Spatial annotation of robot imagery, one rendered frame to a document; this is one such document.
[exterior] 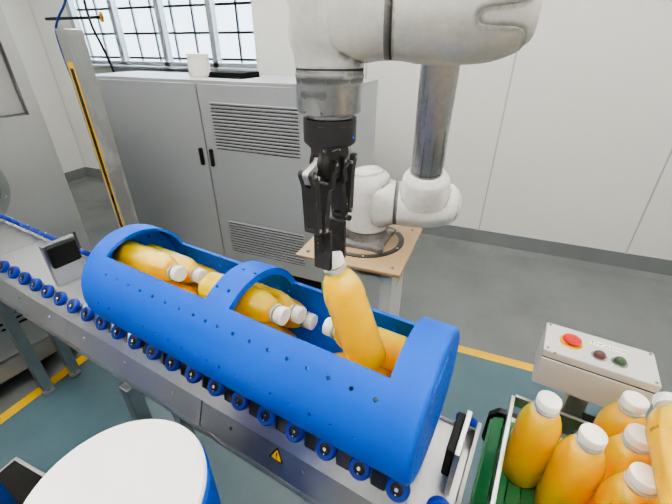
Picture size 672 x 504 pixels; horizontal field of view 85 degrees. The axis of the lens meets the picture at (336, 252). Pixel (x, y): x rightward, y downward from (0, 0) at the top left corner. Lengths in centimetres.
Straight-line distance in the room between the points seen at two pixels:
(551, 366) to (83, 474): 90
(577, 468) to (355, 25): 73
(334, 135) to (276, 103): 194
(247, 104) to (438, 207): 163
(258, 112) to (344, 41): 205
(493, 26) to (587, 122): 298
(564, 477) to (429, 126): 86
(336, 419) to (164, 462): 31
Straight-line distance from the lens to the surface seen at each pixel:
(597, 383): 96
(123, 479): 79
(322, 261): 60
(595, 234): 374
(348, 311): 62
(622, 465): 83
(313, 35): 49
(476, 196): 355
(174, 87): 291
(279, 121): 245
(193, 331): 81
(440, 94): 110
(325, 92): 50
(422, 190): 121
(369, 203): 126
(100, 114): 170
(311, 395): 67
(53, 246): 153
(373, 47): 49
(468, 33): 48
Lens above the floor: 166
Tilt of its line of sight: 30 degrees down
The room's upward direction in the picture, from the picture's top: straight up
